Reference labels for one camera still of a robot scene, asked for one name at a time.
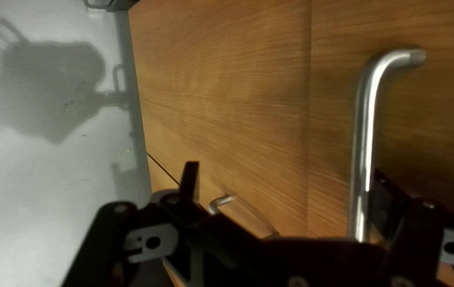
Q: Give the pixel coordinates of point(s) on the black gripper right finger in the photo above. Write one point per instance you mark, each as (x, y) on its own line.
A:
(418, 240)

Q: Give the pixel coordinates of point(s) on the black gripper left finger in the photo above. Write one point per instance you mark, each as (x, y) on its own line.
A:
(109, 234)

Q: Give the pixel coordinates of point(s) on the wooden base cabinet door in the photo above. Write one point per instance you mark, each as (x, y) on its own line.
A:
(163, 181)
(227, 80)

